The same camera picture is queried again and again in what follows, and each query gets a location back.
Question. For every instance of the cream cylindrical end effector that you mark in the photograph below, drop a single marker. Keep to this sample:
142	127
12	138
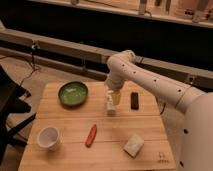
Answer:
116	96

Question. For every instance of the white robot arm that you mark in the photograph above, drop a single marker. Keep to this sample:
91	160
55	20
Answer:
197	106

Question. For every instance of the green ceramic bowl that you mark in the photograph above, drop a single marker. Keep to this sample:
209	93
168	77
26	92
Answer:
73	93

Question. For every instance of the white figurine bottle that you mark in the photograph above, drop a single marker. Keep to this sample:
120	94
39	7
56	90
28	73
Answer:
111	109

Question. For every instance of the black rectangular block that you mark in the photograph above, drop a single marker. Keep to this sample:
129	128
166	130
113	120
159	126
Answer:
134	101

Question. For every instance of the orange carrot toy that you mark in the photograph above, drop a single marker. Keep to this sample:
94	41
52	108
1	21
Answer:
91	136

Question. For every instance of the white sponge block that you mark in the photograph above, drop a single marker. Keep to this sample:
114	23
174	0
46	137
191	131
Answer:
133	145

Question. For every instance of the white paper cup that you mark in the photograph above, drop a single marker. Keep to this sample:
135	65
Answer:
49	138

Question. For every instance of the black chair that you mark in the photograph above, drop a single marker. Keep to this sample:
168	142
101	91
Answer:
10	102

